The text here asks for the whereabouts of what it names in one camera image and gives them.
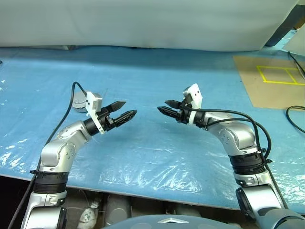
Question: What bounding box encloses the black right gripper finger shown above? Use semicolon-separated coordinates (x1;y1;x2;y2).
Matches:
164;99;184;110
157;106;182;120

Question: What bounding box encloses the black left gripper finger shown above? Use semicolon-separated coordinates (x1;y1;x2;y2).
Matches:
105;100;127;113
113;110;138;127

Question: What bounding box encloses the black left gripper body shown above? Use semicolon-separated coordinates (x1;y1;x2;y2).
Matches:
96;107;121;133

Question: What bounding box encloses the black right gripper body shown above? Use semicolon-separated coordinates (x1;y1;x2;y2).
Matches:
176;94;195;125

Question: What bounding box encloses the grey round object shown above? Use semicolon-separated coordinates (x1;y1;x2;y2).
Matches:
72;91;104;107

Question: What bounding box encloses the grey rounded shape under table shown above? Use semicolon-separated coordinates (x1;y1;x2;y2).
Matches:
104;194;132;217

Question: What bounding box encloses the brown cardboard sheet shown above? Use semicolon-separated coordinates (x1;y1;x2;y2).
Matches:
233;55;305;110

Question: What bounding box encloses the white backdrop cloth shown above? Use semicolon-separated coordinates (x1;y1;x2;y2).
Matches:
0;0;300;52

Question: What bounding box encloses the yellow tape outline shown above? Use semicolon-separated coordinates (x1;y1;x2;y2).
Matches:
256;65;305;86

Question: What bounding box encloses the white crumpled object under table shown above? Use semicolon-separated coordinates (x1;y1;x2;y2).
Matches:
79;198;102;229

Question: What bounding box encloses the grey robot torso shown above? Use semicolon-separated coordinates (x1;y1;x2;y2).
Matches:
99;214;208;229

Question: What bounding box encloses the pale grey leaning board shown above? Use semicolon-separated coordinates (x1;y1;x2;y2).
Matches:
282;23;305;52

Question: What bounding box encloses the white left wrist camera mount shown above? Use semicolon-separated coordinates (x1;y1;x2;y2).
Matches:
85;91;106;136

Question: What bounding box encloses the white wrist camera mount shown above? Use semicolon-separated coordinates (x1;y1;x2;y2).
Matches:
85;91;106;136
182;83;204;126

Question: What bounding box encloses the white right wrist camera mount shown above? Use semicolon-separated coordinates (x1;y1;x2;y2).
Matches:
182;83;204;126

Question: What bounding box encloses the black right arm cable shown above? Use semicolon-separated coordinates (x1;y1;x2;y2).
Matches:
183;107;290;211
206;117;262;156

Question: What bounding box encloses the black loop cable on table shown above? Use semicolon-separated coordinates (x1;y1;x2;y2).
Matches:
285;105;305;134

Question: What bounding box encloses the thin black cable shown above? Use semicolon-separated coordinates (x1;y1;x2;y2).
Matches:
287;52;305;80

